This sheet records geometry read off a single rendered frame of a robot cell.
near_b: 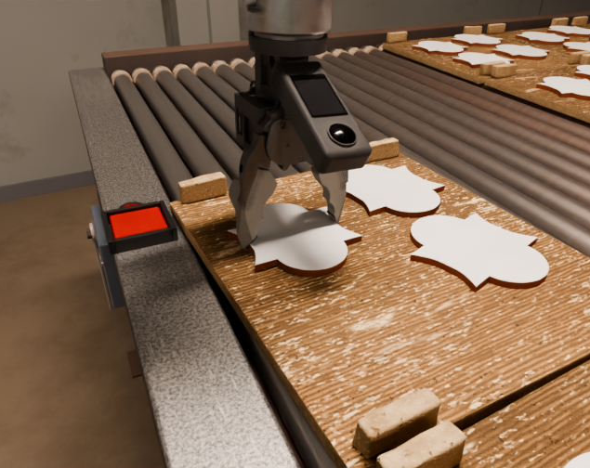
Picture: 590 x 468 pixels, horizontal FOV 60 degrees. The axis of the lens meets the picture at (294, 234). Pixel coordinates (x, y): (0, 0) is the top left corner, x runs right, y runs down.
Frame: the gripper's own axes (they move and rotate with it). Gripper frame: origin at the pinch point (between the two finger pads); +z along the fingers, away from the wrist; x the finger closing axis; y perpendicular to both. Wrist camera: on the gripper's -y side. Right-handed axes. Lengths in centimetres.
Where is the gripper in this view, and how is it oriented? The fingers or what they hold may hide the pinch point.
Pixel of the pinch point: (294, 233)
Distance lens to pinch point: 54.7
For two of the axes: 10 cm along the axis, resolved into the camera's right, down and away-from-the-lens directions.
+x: -8.8, 2.2, -4.1
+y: -4.7, -4.6, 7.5
